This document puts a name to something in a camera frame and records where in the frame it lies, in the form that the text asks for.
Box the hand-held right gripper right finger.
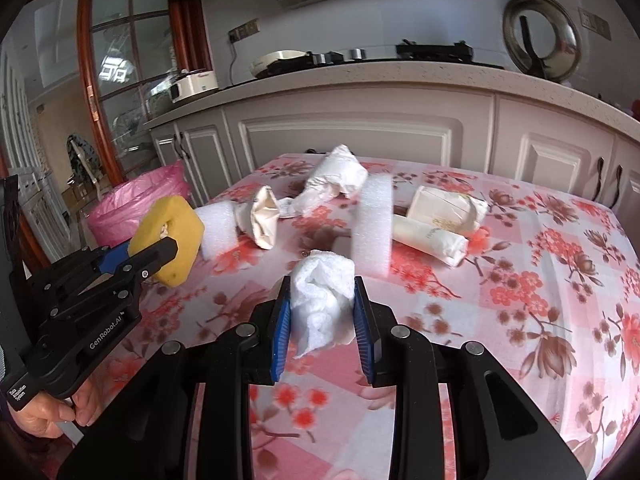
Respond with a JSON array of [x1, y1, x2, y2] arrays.
[[352, 276, 586, 480]]

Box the small metal wall outlet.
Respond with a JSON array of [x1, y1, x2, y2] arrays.
[[577, 7, 612, 41]]

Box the white rice cooker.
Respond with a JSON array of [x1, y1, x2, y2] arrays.
[[167, 67, 219, 106]]

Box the steel pot lid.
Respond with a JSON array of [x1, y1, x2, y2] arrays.
[[502, 0, 583, 83]]

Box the trash bin with pink bag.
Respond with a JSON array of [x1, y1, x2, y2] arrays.
[[86, 160, 191, 248]]

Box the white foam block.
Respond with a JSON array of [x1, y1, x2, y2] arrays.
[[194, 201, 240, 261], [350, 174, 397, 279]]

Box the pink floral tablecloth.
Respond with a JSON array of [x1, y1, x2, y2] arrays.
[[40, 152, 640, 480]]

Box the metal wall outlet panel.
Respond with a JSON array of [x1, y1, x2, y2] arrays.
[[228, 18, 262, 42]]

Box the white paper towel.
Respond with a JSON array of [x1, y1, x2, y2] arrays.
[[290, 249, 356, 359]]

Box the cream tissue pack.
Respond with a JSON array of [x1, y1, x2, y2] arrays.
[[407, 185, 488, 236], [391, 214, 469, 268]]

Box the crumpled cream paper bag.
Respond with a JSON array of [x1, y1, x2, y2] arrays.
[[248, 185, 296, 251]]

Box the crumpled white wrapper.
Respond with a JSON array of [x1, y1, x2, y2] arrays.
[[290, 144, 368, 218]]

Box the yellow sponge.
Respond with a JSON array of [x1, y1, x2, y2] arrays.
[[127, 196, 205, 288]]

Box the person's left hand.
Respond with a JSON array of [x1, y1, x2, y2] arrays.
[[7, 375, 108, 441]]

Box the black lid stand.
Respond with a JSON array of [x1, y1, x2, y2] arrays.
[[517, 15, 551, 78]]

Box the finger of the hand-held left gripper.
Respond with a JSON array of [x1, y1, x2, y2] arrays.
[[50, 242, 133, 281], [102, 236, 179, 286]]

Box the white built-in room cabinets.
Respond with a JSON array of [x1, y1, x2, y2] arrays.
[[0, 50, 71, 261]]

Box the white kitchen base cabinets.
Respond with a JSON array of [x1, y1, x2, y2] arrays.
[[142, 62, 640, 211]]

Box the wooden sliding glass door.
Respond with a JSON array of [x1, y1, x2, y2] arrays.
[[75, 0, 221, 188]]

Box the black gas stove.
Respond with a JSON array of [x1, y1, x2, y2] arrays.
[[230, 39, 506, 86]]

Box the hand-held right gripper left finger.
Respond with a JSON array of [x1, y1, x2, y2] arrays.
[[57, 275, 293, 480]]

